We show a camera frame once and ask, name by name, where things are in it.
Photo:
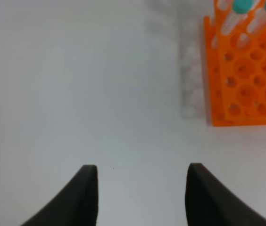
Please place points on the rack tube front left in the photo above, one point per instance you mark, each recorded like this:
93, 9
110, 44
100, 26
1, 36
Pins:
239, 9

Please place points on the rack tube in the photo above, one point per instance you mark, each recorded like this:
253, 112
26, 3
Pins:
239, 9
256, 24

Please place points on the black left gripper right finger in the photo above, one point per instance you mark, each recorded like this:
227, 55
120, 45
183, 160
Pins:
209, 203

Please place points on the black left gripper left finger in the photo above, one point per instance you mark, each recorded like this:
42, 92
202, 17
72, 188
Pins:
77, 204

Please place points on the orange test tube rack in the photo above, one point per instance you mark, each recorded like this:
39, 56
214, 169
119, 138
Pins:
236, 76

